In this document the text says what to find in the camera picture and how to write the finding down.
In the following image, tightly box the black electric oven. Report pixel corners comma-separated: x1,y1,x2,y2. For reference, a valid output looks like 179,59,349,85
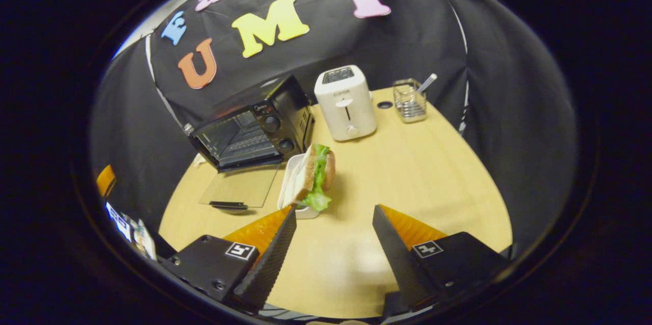
186,74,315,211

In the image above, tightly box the black backdrop cloth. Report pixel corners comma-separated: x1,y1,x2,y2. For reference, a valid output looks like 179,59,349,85
92,0,579,259

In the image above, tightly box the white utensil handle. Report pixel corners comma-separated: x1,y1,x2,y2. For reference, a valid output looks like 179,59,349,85
417,73,438,94

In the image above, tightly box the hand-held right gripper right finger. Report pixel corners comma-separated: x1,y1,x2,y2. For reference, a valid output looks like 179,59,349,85
372,204,512,312

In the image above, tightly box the white rectangular dish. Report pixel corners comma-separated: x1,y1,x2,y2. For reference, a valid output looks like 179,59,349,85
277,153,320,220

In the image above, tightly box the lettuce sandwich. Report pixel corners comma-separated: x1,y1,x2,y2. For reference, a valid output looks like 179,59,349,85
293,144,337,212

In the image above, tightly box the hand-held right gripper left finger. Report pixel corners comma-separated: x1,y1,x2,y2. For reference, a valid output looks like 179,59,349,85
160,205,298,313

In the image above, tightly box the white toaster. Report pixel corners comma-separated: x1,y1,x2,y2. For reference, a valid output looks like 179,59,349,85
314,65,377,142

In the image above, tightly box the wire utensil holder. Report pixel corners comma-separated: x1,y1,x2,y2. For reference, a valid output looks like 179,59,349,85
393,78,428,123

